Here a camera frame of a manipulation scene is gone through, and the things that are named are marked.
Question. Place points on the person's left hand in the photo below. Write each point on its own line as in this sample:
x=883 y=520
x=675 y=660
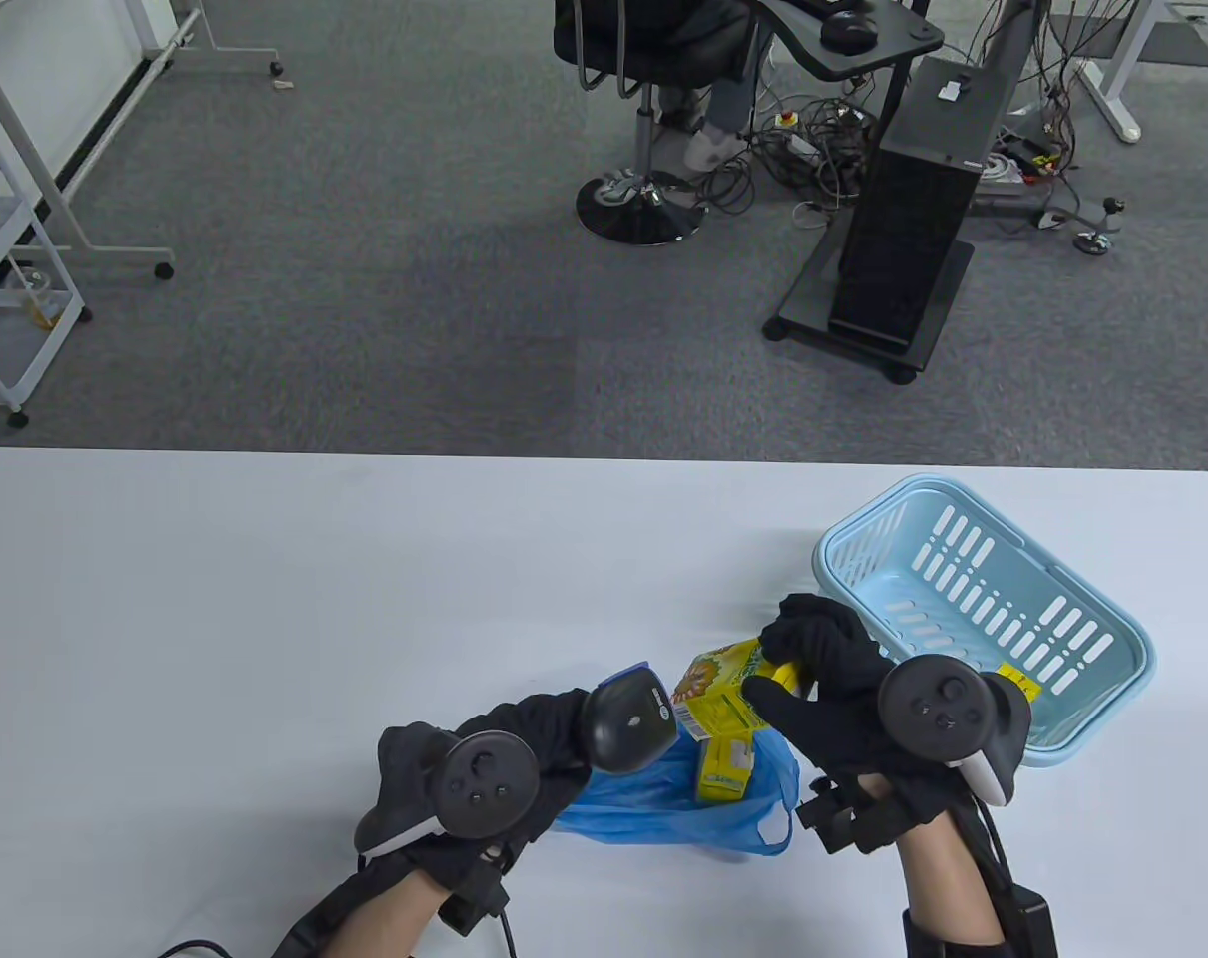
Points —
x=544 y=723

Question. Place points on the person's right hand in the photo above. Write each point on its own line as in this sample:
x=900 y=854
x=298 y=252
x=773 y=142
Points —
x=833 y=718

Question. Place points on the black and blue barcode scanner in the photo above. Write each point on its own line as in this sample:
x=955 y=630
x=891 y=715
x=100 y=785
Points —
x=628 y=718

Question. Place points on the yellow chrysanthemum tea package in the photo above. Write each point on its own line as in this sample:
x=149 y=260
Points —
x=723 y=699
x=723 y=773
x=1017 y=682

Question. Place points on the blue plastic bag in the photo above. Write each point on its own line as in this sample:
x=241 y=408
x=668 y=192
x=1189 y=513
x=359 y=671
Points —
x=643 y=813

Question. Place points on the light blue plastic basket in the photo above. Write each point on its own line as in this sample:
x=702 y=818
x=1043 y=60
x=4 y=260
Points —
x=963 y=559

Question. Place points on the person's left forearm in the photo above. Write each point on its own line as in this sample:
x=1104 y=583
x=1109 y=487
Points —
x=364 y=918

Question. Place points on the person's right forearm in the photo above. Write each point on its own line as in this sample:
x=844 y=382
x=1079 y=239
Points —
x=948 y=878

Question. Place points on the dark grey left hand controller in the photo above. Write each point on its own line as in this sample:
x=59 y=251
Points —
x=484 y=783

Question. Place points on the dark grey hand controller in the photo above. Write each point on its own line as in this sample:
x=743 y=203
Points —
x=484 y=783
x=938 y=709

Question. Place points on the dark grey right hand controller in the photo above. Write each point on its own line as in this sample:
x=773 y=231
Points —
x=938 y=709

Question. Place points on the black wheeled stand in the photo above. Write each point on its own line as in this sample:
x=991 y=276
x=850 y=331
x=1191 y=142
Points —
x=808 y=289

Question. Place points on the black office chair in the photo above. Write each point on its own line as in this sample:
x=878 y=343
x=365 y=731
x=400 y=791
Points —
x=633 y=215

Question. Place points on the black computer tower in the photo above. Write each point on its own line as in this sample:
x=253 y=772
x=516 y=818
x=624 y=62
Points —
x=913 y=200

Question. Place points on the small black tripod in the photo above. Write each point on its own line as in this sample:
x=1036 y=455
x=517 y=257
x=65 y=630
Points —
x=1095 y=239

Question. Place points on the white power strip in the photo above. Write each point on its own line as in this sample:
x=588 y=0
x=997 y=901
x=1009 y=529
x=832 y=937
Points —
x=1001 y=168

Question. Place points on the small white adapter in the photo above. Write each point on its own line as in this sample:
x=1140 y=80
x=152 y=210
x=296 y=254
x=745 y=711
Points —
x=951 y=88

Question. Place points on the white shelf cart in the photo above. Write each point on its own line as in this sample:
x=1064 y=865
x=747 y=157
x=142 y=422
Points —
x=5 y=349

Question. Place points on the small clear container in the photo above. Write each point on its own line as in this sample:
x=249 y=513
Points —
x=40 y=299

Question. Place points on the white desk leg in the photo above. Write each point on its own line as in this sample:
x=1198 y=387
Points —
x=1112 y=100

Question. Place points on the black desk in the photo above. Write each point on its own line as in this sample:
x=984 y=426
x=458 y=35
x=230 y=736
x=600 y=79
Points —
x=908 y=40

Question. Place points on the black computer mouse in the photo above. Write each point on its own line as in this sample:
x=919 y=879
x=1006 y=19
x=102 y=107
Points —
x=848 y=30

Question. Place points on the dark floor mat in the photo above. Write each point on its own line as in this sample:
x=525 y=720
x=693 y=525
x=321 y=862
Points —
x=1177 y=42

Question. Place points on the whiteboard on white stand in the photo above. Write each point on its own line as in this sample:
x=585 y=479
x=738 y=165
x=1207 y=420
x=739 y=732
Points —
x=25 y=60

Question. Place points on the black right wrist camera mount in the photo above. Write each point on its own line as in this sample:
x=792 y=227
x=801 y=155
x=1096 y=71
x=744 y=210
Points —
x=1032 y=928

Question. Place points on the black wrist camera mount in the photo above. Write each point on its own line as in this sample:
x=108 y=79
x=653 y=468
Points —
x=309 y=928
x=1032 y=928

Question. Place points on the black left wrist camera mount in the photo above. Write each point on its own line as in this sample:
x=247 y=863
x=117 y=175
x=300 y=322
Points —
x=309 y=928

